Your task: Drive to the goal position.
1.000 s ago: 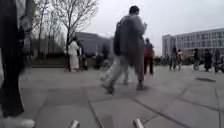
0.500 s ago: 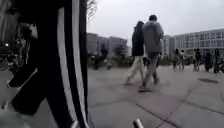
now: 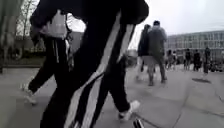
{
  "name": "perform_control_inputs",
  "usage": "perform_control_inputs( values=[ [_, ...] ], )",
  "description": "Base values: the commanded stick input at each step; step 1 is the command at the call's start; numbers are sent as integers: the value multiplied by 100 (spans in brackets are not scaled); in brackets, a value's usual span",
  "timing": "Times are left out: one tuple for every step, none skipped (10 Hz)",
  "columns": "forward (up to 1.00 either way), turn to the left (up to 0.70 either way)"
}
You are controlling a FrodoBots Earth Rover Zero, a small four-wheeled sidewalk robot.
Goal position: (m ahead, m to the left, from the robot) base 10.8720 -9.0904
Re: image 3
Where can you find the group of people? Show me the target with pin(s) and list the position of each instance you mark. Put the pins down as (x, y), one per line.
(195, 60)

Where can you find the grey paved plaza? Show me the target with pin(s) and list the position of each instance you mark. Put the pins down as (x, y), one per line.
(186, 103)

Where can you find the large grey building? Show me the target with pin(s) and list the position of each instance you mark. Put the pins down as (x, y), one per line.
(196, 40)

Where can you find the robot's own part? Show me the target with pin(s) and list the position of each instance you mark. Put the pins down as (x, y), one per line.
(138, 123)

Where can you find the bare trees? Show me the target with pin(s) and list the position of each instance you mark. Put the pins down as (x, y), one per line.
(11, 26)

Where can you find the person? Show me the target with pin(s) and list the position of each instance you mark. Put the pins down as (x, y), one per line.
(53, 63)
(156, 46)
(143, 45)
(100, 60)

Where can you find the manhole cover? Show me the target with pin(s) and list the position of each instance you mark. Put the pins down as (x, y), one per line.
(201, 80)

